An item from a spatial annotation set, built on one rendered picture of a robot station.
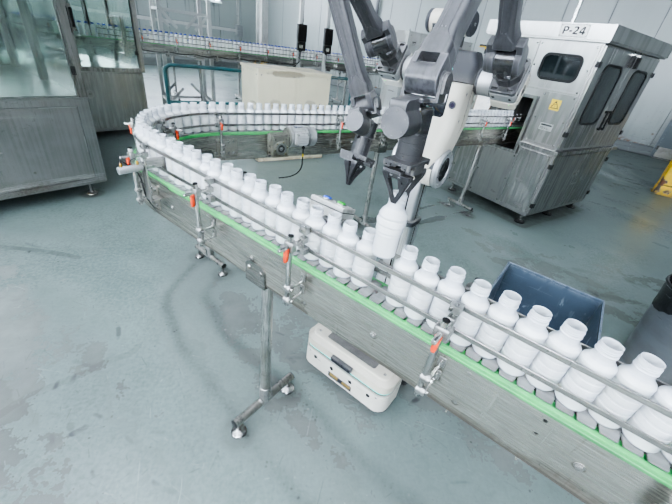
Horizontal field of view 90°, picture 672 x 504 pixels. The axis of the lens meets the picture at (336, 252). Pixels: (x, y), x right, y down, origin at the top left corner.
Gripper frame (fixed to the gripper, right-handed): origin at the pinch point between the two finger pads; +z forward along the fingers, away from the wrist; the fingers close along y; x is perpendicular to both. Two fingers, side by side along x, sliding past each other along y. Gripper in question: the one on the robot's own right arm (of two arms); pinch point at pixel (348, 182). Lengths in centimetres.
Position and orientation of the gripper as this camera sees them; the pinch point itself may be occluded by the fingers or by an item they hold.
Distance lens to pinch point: 112.3
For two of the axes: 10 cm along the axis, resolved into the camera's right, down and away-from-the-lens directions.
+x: 5.4, -0.4, 8.4
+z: -3.3, 9.1, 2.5
